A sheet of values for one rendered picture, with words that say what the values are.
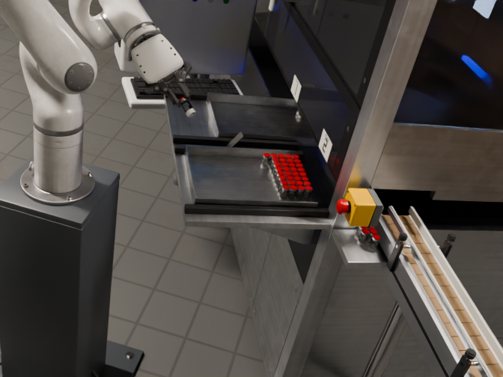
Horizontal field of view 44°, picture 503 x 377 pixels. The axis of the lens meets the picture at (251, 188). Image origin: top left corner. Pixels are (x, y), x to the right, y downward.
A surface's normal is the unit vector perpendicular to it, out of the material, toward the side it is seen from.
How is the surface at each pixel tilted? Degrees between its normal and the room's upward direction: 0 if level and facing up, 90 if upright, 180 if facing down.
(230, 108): 0
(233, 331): 0
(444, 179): 90
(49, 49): 71
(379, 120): 90
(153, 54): 44
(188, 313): 0
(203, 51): 90
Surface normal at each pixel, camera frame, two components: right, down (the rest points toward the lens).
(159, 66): 0.03, -0.13
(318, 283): 0.19, 0.60
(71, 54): 0.51, 0.18
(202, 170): 0.18, -0.80
